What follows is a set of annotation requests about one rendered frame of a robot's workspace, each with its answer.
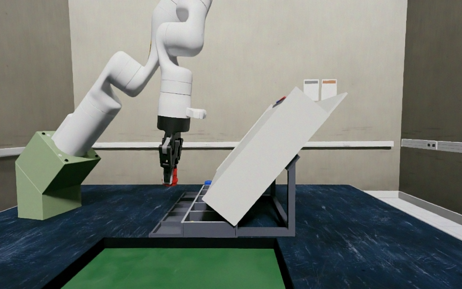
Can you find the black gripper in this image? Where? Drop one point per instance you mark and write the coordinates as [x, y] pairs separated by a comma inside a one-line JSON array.
[[171, 146]]

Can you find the red plug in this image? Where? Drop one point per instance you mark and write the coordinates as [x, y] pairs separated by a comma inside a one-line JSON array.
[[175, 180]]

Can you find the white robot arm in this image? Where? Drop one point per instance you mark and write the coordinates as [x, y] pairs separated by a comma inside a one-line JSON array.
[[170, 37]]

